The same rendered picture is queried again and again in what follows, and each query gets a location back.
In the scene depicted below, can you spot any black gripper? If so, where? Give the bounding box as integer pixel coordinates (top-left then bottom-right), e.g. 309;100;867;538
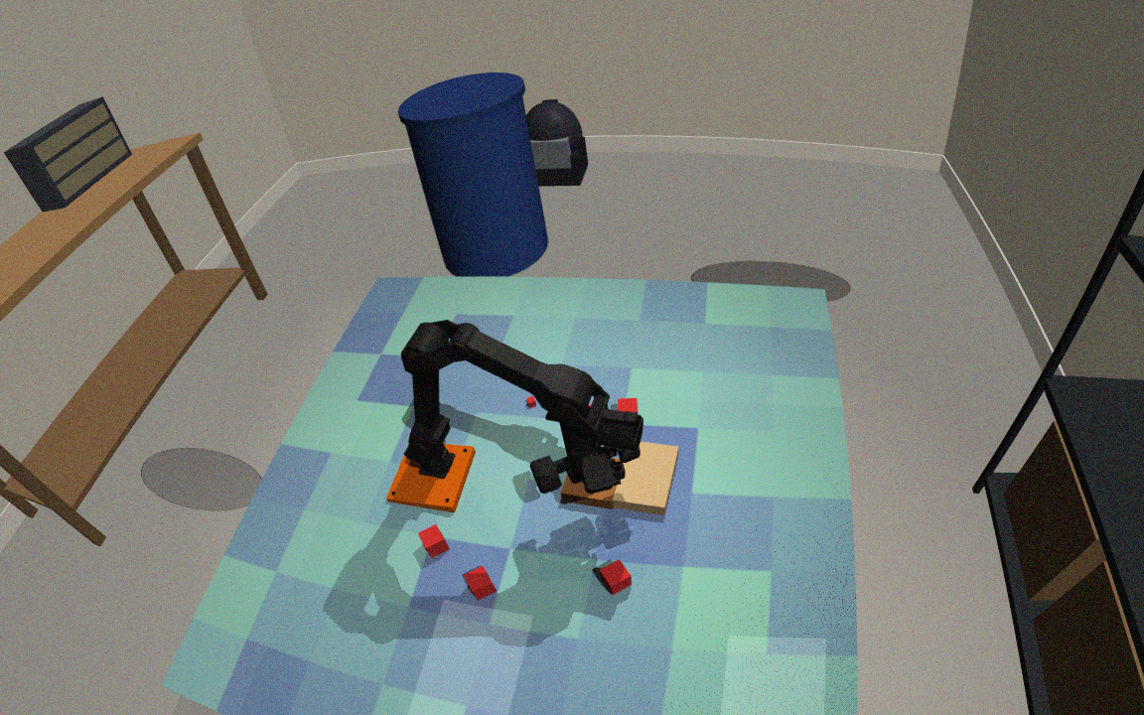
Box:
530;437;641;494

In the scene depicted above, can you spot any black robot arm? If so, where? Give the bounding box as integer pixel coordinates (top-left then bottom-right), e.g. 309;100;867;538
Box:
402;320;644;494

